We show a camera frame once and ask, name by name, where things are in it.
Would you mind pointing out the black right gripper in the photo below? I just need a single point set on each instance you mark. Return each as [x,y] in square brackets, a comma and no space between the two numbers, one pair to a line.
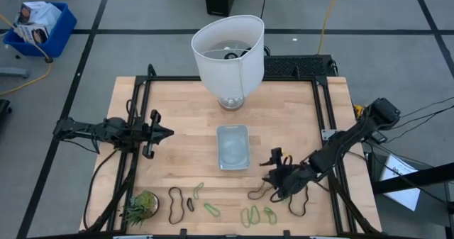
[291,177]

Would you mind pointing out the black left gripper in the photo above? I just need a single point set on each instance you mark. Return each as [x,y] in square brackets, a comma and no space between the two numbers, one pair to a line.
[150,134]

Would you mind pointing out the thin dark rubber band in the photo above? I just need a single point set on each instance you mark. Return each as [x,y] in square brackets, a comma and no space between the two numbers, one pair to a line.
[249,195]

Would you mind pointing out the green rubber band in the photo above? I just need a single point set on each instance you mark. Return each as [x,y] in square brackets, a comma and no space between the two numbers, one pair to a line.
[195,195]
[266,210]
[207,205]
[242,217]
[258,216]

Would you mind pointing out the small thick black rubber band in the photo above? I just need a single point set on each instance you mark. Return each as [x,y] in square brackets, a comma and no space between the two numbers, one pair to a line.
[188,201]

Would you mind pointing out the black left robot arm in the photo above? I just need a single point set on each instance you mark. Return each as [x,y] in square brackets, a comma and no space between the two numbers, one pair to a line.
[110,130]

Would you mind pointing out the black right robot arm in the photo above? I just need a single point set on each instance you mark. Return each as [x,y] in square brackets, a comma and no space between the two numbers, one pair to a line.
[340,147]

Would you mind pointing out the white plastic bin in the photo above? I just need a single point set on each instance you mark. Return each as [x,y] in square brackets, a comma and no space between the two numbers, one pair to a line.
[232,147]

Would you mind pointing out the silver metal plate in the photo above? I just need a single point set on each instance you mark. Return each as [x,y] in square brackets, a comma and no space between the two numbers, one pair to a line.
[327,134]

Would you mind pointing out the small potted green plant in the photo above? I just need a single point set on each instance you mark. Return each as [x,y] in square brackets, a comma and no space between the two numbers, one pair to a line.
[142,207]

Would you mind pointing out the white label strip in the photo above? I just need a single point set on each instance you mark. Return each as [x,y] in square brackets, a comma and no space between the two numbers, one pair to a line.
[133,237]
[330,237]

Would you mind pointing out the white shade table lamp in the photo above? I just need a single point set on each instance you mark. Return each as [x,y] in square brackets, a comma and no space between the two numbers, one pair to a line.
[227,72]

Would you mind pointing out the black perforated panel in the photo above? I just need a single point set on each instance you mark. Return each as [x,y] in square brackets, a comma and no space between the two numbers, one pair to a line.
[294,67]

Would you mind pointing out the white paper sheet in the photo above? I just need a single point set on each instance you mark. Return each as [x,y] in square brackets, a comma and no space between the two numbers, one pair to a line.
[401,196]

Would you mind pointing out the blue plastic crate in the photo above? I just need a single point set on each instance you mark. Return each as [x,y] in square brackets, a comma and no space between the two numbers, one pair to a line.
[60,37]

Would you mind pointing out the black metal bar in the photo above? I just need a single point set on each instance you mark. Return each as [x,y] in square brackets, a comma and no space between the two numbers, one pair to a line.
[418,178]

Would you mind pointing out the grey metal stand foot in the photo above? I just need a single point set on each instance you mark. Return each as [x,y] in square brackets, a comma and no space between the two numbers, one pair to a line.
[14,72]

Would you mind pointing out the printed cardboard box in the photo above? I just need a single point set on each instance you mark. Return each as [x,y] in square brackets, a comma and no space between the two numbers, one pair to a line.
[33,33]

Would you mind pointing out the white cardboard box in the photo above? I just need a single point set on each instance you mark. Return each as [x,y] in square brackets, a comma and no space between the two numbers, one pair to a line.
[46,15]

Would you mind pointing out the dark side cart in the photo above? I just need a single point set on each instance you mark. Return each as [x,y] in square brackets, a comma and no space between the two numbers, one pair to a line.
[436,214]

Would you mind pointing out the black aluminium table frame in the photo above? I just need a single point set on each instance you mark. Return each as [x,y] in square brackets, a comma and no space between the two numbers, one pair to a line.
[170,78]

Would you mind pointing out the small black frame bracket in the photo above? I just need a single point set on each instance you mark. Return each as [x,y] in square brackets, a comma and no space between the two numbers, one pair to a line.
[286,233]
[183,233]

